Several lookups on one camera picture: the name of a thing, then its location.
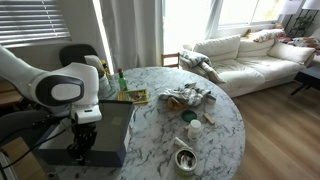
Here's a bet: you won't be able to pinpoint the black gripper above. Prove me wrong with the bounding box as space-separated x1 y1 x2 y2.
67 121 99 167

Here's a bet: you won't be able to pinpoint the large grey storage box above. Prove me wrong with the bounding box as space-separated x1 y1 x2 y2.
33 99 136 169

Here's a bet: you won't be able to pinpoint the yellow green picture book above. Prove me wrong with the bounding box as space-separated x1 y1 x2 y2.
116 88 150 106

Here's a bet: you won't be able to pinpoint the green bottle with red cap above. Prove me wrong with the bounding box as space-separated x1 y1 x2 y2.
116 67 129 92

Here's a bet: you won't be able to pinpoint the white tube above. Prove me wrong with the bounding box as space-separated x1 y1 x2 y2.
172 136 193 152

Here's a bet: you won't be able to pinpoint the black office chair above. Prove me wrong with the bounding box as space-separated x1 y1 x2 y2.
58 43 100 68

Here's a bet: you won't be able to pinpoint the open metal tin can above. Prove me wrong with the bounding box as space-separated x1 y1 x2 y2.
173 146 199 177

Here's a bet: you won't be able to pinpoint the dark green round lid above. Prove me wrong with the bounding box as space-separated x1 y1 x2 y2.
180 109 199 124

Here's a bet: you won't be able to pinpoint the white plastic jar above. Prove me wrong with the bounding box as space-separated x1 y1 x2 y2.
186 118 203 141

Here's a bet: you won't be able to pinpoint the crumpled grey white cloth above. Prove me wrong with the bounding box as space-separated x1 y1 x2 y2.
157 82 217 108

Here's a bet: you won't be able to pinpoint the wooden chair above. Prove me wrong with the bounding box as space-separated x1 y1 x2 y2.
160 51 181 70

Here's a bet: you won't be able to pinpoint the small wooden block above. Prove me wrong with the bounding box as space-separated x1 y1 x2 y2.
202 112 217 126

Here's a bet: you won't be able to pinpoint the white curtain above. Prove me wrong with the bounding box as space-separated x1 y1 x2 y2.
99 0 165 73

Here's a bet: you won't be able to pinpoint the window blinds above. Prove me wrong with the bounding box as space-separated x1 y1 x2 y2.
0 0 72 48

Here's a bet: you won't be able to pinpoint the grey white folded blanket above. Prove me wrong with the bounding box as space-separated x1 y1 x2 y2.
179 49 227 85

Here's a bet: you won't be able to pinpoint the large white sofa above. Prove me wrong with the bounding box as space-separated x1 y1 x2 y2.
181 28 316 99

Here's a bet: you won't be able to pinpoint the floral patterned cushion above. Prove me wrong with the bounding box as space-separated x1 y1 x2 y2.
247 27 286 44

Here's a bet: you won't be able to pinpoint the black coffee table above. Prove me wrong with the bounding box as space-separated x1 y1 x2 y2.
289 64 320 97

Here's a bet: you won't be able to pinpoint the colourful patterned cushion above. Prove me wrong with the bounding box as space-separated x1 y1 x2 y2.
287 36 320 51

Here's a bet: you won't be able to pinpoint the black plant stand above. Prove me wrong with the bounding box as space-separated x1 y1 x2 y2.
287 9 315 38

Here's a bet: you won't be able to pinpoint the white lamp shade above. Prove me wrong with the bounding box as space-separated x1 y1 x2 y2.
279 0 303 15
301 0 320 11

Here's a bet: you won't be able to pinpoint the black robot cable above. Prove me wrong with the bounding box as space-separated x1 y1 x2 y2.
0 121 78 171

